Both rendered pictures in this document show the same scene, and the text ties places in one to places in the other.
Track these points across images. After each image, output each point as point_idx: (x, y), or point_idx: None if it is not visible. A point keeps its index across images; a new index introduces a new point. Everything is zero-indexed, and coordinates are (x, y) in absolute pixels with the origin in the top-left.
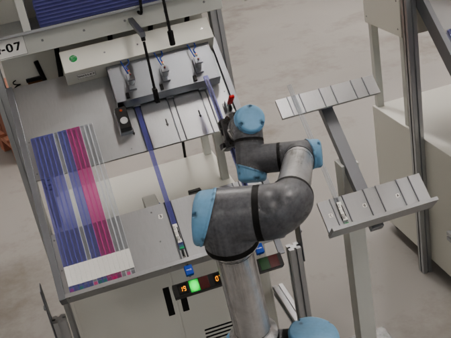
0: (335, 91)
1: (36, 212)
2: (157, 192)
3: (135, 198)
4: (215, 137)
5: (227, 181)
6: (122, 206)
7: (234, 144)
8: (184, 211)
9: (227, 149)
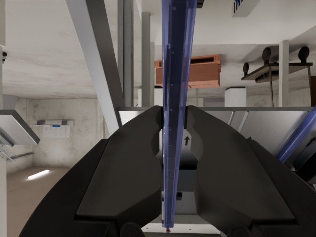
0: None
1: None
2: (217, 19)
3: (241, 18)
4: (147, 64)
5: (144, 9)
6: (260, 13)
7: None
8: None
9: (233, 152)
